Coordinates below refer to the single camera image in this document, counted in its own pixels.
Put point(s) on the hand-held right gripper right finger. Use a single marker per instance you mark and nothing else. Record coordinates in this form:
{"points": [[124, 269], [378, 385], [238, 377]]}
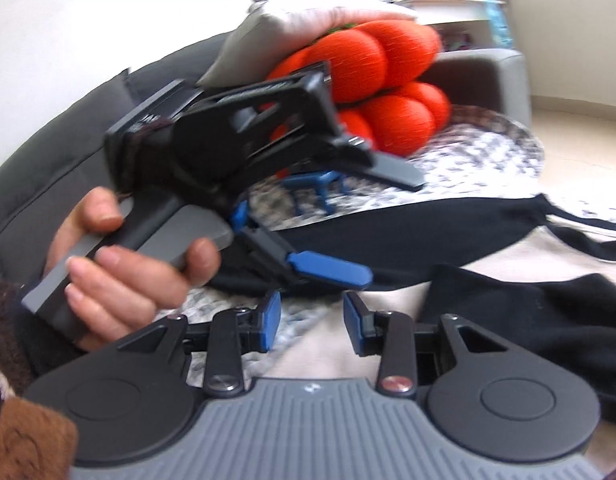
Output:
{"points": [[353, 322]]}

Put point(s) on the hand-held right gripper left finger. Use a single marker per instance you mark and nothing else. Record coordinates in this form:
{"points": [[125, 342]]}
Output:
{"points": [[272, 320]]}

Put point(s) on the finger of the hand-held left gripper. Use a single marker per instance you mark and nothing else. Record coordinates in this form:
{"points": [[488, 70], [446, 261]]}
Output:
{"points": [[387, 172], [333, 270]]}

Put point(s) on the beige garment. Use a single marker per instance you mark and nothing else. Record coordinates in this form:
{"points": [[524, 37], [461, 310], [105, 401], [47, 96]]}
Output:
{"points": [[318, 365]]}

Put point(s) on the black shirt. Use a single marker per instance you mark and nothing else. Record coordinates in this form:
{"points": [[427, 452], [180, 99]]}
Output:
{"points": [[412, 240]]}

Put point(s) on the black garment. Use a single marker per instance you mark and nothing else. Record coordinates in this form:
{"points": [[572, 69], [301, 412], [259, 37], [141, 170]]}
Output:
{"points": [[537, 325]]}

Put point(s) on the person's left hand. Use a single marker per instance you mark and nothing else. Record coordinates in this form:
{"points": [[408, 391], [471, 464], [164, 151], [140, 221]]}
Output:
{"points": [[133, 285]]}

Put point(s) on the blue chair phone stand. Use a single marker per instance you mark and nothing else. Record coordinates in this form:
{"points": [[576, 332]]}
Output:
{"points": [[318, 185]]}

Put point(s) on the grey checkered quilt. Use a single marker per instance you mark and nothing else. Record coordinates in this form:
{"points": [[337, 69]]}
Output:
{"points": [[467, 155]]}

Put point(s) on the white pillow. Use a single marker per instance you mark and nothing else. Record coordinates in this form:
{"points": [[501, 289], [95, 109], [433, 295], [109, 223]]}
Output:
{"points": [[288, 30]]}

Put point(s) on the grey sofa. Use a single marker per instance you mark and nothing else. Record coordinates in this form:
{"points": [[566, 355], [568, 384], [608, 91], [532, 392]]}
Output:
{"points": [[53, 160]]}

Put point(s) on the white bookshelf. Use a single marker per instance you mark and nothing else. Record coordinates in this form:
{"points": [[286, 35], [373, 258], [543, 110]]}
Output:
{"points": [[437, 0]]}

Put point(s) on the blue printed bag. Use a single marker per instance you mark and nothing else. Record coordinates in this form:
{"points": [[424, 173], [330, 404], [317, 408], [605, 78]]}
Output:
{"points": [[500, 22]]}

